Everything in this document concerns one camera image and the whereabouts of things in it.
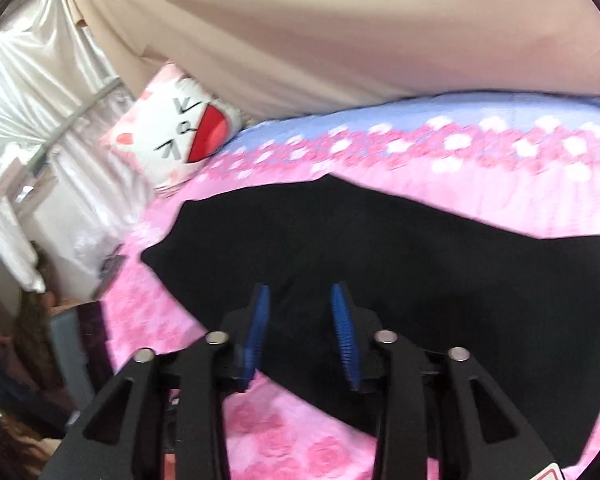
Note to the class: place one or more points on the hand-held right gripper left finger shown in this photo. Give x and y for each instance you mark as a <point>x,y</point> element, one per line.
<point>258,332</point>

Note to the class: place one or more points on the black pants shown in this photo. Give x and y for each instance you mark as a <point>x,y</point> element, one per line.
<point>430,270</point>

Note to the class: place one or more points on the pink floral bed sheet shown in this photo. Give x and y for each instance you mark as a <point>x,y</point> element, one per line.
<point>480,160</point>

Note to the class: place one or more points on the grey metal rail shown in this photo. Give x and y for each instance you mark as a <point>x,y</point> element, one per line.
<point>72,117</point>

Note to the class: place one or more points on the white cat face pillow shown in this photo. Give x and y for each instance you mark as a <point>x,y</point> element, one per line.
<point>180,125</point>

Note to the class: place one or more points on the grey storage box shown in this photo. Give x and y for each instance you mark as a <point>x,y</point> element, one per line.
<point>70,355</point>

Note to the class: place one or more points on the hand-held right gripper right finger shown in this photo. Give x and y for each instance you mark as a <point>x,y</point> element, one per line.
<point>342,335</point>

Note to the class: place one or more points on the white satin curtain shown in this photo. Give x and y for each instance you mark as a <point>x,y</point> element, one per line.
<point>35,90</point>

